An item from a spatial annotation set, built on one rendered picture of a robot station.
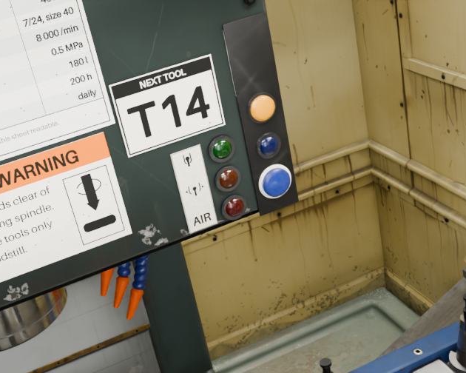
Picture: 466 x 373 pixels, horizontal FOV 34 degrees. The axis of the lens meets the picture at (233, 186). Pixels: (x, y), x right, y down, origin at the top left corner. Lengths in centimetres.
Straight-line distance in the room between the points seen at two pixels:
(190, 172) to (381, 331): 155
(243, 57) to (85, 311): 88
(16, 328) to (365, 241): 149
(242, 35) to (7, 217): 27
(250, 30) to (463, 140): 110
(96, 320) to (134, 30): 92
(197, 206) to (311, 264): 145
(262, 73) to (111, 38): 15
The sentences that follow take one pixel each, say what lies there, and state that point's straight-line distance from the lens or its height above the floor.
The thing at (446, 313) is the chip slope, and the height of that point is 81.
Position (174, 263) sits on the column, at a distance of 156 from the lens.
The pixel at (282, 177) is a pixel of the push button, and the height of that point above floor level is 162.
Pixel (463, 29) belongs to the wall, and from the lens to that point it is 164.
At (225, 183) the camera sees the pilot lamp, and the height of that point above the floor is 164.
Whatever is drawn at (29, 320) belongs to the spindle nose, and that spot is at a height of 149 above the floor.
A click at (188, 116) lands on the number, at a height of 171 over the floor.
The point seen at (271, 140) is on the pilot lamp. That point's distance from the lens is 74.
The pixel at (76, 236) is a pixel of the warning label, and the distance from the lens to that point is 72.
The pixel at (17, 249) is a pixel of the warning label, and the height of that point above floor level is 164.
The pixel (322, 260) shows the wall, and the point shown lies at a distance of 218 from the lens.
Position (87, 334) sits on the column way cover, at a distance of 153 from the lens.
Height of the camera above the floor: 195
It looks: 26 degrees down
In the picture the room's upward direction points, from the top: 12 degrees counter-clockwise
